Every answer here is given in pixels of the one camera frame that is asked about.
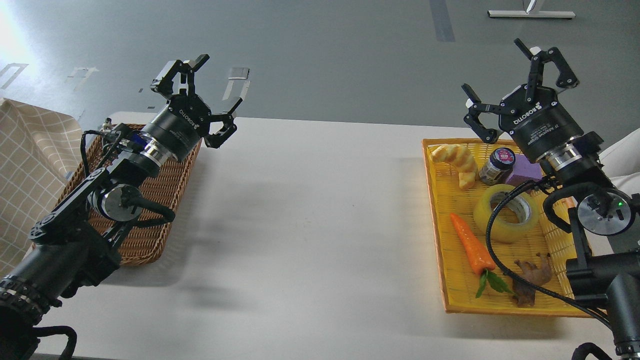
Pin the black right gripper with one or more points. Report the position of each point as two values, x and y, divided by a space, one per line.
542 122

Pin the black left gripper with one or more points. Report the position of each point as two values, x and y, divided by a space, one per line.
186 118

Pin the yellow packing tape roll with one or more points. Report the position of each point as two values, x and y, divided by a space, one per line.
513 222

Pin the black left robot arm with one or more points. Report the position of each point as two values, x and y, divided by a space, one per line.
78 243

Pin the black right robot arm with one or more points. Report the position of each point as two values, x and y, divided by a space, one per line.
581 200

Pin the small dark glass jar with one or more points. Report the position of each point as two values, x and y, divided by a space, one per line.
499 163

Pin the purple foam block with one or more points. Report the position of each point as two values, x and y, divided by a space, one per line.
522 171

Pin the white metal stand base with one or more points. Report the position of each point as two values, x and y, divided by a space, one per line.
532 9

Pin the toy croissant bread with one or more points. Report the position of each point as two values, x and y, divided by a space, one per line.
462 159

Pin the white clothed person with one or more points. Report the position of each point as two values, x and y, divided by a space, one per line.
621 165

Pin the brown wicker basket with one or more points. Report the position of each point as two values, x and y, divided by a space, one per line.
123 195

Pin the beige checked cloth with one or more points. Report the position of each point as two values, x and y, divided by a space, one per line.
39 148

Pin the yellow plastic tray basket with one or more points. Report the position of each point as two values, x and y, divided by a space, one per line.
457 281

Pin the orange toy carrot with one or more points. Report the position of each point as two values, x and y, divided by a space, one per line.
479 258

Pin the brown toy animal figure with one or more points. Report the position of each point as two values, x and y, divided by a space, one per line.
524 295

